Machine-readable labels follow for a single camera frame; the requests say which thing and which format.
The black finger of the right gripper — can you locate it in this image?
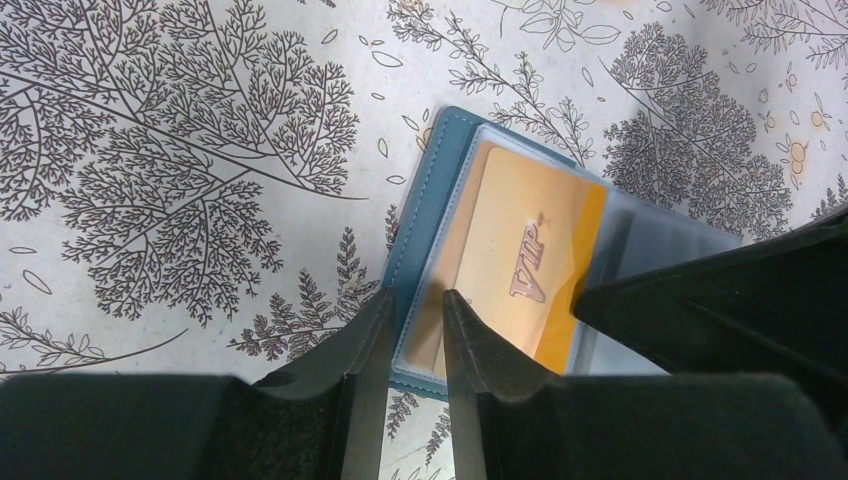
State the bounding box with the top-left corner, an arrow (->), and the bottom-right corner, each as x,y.
576,207 -> 847,431

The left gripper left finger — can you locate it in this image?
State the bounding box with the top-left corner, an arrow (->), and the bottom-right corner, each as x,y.
1,289 -> 396,479

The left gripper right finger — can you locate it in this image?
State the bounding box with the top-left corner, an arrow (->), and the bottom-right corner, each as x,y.
443,290 -> 847,479

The blue leather card holder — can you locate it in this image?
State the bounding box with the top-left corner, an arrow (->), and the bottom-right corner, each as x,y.
384,107 -> 741,400

